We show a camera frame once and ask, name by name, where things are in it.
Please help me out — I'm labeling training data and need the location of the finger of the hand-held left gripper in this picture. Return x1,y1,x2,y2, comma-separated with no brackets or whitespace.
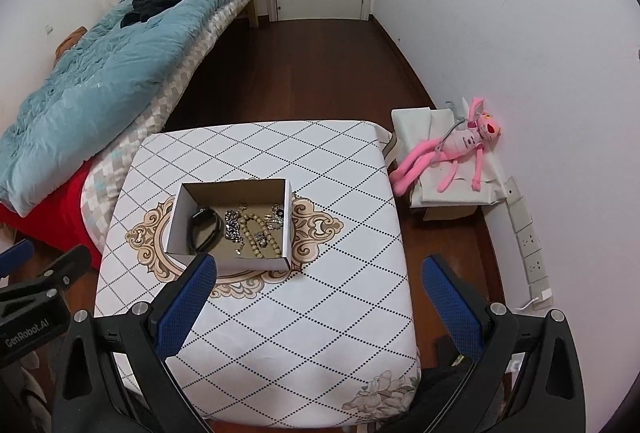
0,245,93,309
0,238,36,281

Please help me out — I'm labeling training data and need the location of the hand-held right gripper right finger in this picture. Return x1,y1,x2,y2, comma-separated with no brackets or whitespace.
421,254,587,433

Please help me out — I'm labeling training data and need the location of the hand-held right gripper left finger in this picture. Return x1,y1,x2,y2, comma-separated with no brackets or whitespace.
50,253,218,433

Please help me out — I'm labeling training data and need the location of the black smart band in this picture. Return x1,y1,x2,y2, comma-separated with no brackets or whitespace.
187,208,223,255

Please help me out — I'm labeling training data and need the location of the chunky silver chain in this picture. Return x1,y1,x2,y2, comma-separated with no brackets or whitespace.
224,208,249,245

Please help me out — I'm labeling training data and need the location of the wooden bead bracelet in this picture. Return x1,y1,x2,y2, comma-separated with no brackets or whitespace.
234,212,282,260

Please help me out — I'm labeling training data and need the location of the thin silver charm bracelet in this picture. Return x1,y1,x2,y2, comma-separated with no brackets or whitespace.
252,202,287,234

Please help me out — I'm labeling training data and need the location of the red bed sheet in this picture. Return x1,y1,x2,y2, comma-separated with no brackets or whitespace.
0,166,103,271

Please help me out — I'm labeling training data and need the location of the white power strip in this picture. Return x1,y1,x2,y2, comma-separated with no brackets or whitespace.
505,178,553,304

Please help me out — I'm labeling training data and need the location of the diamond pattern tablecloth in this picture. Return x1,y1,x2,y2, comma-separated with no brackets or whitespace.
94,120,420,425

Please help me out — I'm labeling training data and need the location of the pink plush toy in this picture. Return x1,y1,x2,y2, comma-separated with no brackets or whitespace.
390,96,502,195

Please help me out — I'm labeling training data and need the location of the grey clothes hanger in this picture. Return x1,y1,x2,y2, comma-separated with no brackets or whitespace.
432,100,468,154

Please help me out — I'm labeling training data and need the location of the checkered grey mattress pad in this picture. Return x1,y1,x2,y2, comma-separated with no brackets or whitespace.
80,0,256,249

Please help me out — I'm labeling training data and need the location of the light blue blanket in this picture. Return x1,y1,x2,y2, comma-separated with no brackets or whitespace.
0,0,267,216

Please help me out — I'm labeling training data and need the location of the brown pillow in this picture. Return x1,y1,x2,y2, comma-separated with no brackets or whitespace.
55,27,88,59

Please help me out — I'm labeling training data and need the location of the wooden bed leg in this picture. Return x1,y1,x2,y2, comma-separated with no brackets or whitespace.
235,0,261,28

